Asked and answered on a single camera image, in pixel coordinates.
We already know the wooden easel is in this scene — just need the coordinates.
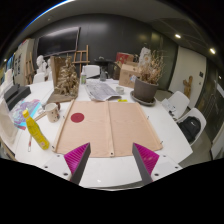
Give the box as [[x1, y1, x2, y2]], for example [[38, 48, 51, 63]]
[[73, 46, 90, 71]]

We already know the beige canvas mat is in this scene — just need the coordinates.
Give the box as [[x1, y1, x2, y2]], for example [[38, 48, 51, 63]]
[[53, 101, 162, 158]]

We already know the yellow plastic bottle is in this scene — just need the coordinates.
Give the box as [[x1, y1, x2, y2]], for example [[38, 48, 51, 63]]
[[22, 110, 49, 150]]

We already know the cardboard box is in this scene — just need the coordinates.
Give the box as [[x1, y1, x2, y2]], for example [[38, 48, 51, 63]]
[[119, 63, 140, 88]]

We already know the white dotted mug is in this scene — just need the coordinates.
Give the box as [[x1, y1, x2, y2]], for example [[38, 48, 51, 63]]
[[45, 103, 60, 123]]

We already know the colourful painting sheet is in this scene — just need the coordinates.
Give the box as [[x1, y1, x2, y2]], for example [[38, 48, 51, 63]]
[[9, 98, 42, 131]]

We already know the clear spray bottle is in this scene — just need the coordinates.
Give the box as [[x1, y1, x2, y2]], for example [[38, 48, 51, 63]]
[[81, 66, 86, 84]]

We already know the black box stack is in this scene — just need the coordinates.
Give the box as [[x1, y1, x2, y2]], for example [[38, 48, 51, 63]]
[[4, 84, 31, 110]]

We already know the white plaster bust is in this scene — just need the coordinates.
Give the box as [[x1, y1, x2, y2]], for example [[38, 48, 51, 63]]
[[36, 55, 47, 73]]

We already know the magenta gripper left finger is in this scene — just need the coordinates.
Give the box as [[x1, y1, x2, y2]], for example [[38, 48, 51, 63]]
[[64, 143, 91, 185]]

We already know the golden tree sculpture in box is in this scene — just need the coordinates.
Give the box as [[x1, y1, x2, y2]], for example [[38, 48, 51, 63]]
[[48, 56, 79, 103]]

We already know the small white tape roll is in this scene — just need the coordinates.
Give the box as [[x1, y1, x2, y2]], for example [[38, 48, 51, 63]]
[[116, 86, 124, 95]]

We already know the red box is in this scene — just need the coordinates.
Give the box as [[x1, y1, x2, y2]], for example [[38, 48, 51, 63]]
[[116, 52, 134, 64]]

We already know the white chair behind table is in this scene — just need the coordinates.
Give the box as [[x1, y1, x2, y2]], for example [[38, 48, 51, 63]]
[[84, 65, 100, 78]]

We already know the newspaper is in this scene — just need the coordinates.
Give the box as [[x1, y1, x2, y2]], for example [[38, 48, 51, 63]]
[[86, 82, 119, 101]]

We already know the wooden mannequin figure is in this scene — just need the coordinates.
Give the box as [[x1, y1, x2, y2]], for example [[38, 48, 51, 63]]
[[183, 76, 193, 98]]

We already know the dark red round coaster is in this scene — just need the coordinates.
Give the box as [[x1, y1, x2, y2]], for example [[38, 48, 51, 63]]
[[71, 113, 84, 123]]

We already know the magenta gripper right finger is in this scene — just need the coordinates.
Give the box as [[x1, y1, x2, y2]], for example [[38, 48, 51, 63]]
[[132, 143, 159, 185]]

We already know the grey pot with dried plant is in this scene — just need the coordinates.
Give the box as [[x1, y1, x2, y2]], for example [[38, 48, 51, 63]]
[[132, 47, 165, 103]]

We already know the white chair far right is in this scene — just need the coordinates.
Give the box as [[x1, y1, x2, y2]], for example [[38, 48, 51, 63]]
[[161, 91, 190, 119]]

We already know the black backpack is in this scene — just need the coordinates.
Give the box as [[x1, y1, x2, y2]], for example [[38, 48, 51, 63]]
[[178, 116, 201, 143]]

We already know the white chair with backpack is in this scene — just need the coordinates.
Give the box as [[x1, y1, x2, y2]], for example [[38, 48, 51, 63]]
[[177, 108, 206, 145]]

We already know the black wall screen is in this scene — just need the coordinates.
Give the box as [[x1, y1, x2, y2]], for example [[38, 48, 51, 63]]
[[37, 27, 80, 56]]

